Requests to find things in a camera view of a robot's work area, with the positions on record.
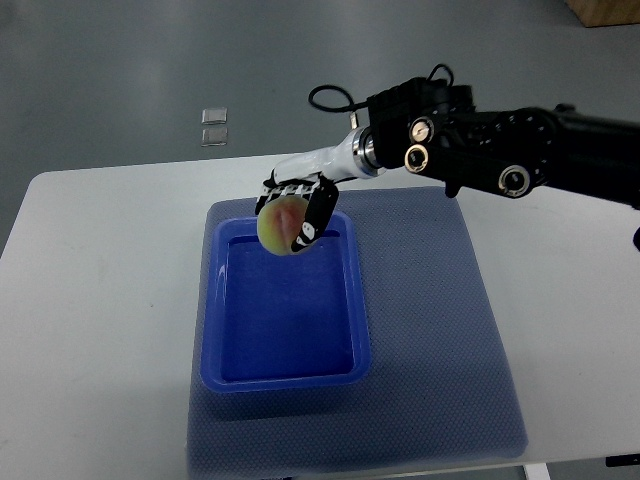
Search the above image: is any upper metal floor plate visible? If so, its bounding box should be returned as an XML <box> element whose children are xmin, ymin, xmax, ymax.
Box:
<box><xmin>201</xmin><ymin>107</ymin><xmax>228</xmax><ymax>125</ymax></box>

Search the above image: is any white table leg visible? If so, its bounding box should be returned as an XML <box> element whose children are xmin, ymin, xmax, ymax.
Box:
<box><xmin>523</xmin><ymin>463</ymin><xmax>551</xmax><ymax>480</ymax></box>

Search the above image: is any blue plastic tray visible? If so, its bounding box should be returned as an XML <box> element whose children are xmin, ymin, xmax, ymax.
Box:
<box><xmin>198</xmin><ymin>212</ymin><xmax>371</xmax><ymax>394</ymax></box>

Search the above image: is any wooden box corner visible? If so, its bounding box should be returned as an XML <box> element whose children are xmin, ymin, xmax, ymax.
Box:
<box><xmin>565</xmin><ymin>0</ymin><xmax>640</xmax><ymax>28</ymax></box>

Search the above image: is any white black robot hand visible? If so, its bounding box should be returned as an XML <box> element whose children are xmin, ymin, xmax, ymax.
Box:
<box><xmin>255</xmin><ymin>128</ymin><xmax>382</xmax><ymax>255</ymax></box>

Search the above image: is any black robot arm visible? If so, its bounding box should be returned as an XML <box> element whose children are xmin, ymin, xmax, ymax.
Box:
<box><xmin>308</xmin><ymin>64</ymin><xmax>639</xmax><ymax>209</ymax></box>

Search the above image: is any yellow red peach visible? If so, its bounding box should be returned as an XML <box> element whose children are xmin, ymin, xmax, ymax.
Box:
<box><xmin>257</xmin><ymin>196</ymin><xmax>308</xmax><ymax>256</ymax></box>

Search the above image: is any blue grey mesh mat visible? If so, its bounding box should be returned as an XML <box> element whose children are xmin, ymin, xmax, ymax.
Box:
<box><xmin>187</xmin><ymin>187</ymin><xmax>528</xmax><ymax>479</ymax></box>

